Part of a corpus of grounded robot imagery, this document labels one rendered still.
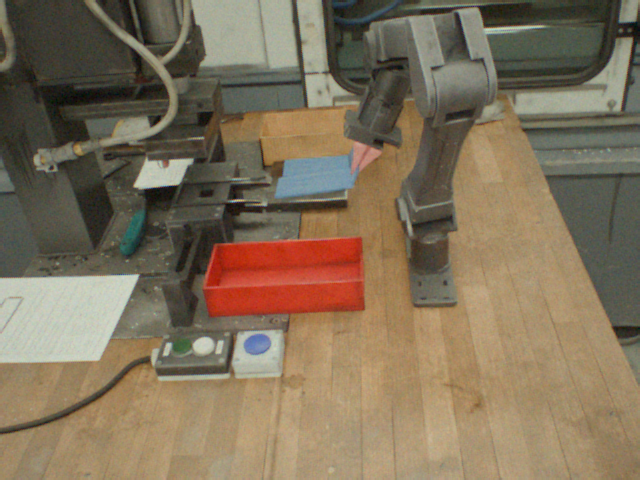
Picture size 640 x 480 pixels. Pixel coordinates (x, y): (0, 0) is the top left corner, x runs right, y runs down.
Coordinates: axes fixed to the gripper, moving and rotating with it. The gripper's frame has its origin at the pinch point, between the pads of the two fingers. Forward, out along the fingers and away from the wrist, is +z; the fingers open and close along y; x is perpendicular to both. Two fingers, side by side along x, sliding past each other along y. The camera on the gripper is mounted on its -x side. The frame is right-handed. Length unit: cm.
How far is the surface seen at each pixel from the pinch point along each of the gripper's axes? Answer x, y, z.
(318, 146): -23.9, 5.0, 8.5
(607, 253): -59, -88, 25
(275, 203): -5.9, 10.6, 14.9
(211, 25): -63, 37, 4
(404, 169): -19.3, -13.0, 4.9
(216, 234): 8.6, 19.5, 16.5
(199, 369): 37.7, 15.7, 20.0
